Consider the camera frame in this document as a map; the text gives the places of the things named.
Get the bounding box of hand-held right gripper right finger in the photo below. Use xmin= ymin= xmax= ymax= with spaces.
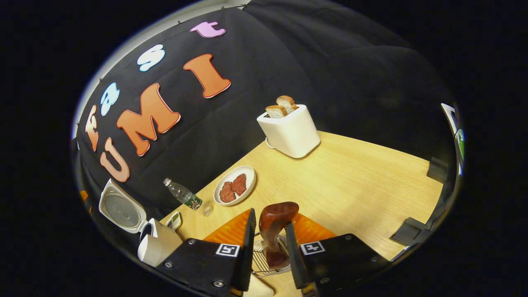
xmin=285 ymin=212 xmax=390 ymax=297

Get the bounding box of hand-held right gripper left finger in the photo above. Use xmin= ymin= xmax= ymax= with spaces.
xmin=156 ymin=208 xmax=257 ymax=297

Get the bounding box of metal wire chopstick holder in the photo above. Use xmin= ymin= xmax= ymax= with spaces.
xmin=251 ymin=232 xmax=294 ymax=277

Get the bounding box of white rice cooker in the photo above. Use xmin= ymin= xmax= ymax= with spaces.
xmin=98 ymin=178 xmax=184 ymax=268

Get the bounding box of brown wooden spoon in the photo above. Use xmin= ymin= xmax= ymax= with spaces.
xmin=259 ymin=202 xmax=300 ymax=269

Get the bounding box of clear plastic rice container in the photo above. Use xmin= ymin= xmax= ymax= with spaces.
xmin=243 ymin=274 xmax=275 ymax=297

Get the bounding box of red meat piece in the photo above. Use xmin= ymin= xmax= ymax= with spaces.
xmin=231 ymin=173 xmax=247 ymax=196
xmin=219 ymin=181 xmax=236 ymax=203

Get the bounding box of small white dish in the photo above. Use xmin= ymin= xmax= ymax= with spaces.
xmin=166 ymin=211 xmax=182 ymax=231

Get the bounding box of white oval plate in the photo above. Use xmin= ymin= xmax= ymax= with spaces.
xmin=213 ymin=165 xmax=257 ymax=206

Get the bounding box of clear plastic water bottle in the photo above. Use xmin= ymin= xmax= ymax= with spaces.
xmin=163 ymin=177 xmax=213 ymax=217

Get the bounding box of black block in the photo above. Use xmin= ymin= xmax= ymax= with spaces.
xmin=391 ymin=217 xmax=429 ymax=247
xmin=427 ymin=157 xmax=449 ymax=183

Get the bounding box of white toaster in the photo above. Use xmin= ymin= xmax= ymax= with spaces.
xmin=257 ymin=104 xmax=321 ymax=159

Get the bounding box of bread slice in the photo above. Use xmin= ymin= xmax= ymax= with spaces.
xmin=265 ymin=105 xmax=288 ymax=119
xmin=276 ymin=95 xmax=297 ymax=114

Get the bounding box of black backdrop cloth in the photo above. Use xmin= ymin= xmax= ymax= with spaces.
xmin=72 ymin=0 xmax=454 ymax=231

